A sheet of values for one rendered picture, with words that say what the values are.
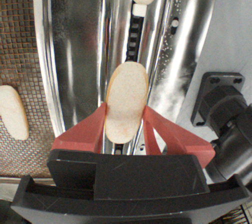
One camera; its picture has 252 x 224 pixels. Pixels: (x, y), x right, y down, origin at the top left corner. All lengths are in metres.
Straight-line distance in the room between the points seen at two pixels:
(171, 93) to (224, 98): 0.09
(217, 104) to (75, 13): 0.26
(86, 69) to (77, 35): 0.06
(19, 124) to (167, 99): 0.22
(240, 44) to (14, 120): 0.37
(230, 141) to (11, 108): 0.28
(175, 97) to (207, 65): 0.09
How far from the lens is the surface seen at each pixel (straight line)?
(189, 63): 0.22
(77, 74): 0.26
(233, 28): 0.29
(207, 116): 0.28
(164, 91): 0.22
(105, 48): 0.19
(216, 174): 0.23
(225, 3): 0.27
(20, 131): 0.25
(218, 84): 0.29
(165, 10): 0.19
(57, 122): 0.22
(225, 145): 0.22
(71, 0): 0.23
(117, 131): 0.16
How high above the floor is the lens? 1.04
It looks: 56 degrees down
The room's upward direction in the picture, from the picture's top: 177 degrees clockwise
